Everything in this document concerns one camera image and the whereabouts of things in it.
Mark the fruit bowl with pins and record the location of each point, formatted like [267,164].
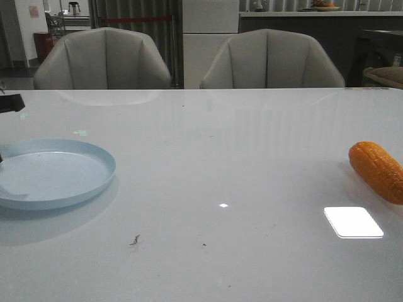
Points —
[324,6]

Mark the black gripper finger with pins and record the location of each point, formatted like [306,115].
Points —
[9,103]

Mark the grey right armchair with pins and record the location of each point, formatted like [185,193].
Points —
[267,58]

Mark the grey armchair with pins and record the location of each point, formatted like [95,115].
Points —
[103,58]
[267,58]

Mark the coloured sticker strip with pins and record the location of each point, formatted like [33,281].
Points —
[368,88]

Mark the red barrier belt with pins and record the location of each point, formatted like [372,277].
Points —
[138,20]

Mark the white cabinet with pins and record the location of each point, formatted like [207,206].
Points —
[205,24]

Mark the small debris scrap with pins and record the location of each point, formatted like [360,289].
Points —
[135,240]

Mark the red bin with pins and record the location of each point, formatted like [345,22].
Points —
[43,44]

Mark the light blue round plate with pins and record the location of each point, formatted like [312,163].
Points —
[47,174]

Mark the orange corn cob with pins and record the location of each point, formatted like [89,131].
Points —
[378,169]

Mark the dark side table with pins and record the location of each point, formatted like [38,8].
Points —
[376,49]

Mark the pink wall notice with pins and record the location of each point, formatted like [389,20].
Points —
[34,12]

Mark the grey left armchair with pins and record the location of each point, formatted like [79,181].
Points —
[103,58]

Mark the brown cushioned seat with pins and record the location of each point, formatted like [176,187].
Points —
[383,77]

